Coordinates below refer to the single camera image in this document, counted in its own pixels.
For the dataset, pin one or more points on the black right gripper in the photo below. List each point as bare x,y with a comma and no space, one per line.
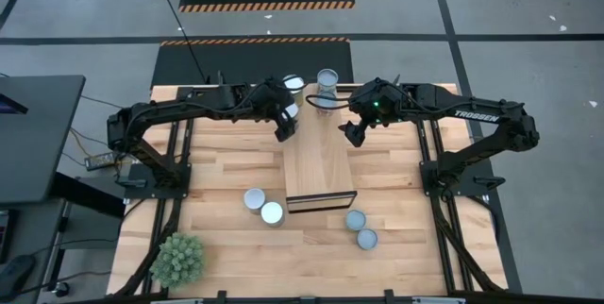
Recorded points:
377,101

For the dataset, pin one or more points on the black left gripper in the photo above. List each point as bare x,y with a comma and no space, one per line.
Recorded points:
270,98

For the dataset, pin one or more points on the teal yellow carrots can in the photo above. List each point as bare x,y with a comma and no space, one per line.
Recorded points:
293,82

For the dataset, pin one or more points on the vegetable print can green rim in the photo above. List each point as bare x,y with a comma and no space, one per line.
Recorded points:
328,77

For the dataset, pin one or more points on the oranges label can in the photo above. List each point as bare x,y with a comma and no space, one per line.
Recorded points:
255,197

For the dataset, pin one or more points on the silver-lid tin can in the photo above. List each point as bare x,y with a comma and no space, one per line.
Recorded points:
272,213

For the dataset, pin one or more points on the green polka dot can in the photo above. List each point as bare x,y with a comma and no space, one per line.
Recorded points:
355,220

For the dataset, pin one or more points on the teal label can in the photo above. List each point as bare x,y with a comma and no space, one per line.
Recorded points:
367,239

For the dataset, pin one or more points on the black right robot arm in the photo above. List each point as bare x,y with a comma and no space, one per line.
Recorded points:
472,115

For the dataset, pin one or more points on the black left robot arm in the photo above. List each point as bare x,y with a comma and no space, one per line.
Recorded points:
189,103

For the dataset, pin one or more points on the black mat one striped edge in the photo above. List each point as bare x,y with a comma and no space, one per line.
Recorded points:
259,61

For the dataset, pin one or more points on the black table clamp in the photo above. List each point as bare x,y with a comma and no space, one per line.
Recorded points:
222,296
389,295

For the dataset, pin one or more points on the green artificial potted plant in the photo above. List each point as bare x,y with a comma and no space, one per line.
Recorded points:
177,261

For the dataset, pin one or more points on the black power supply box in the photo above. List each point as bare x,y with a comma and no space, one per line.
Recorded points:
101,161

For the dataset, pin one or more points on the dark grey desk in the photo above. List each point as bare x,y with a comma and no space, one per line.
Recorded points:
42,139

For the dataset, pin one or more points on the grey side desk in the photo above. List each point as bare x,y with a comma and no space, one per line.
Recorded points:
33,228

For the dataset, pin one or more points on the black caster wheel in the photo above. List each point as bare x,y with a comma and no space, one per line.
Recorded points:
60,290

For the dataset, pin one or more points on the dark laptop screen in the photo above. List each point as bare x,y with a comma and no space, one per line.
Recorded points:
9,105

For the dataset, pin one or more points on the black computer mouse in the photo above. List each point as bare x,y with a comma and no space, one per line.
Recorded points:
16,273

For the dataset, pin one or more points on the wooden shelf black metal frame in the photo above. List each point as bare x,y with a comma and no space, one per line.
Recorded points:
318,162

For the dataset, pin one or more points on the black metal rig frame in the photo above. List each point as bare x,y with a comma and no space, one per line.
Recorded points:
189,146

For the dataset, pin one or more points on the silver aluminium bracket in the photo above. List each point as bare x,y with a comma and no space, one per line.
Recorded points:
177,301
439,300

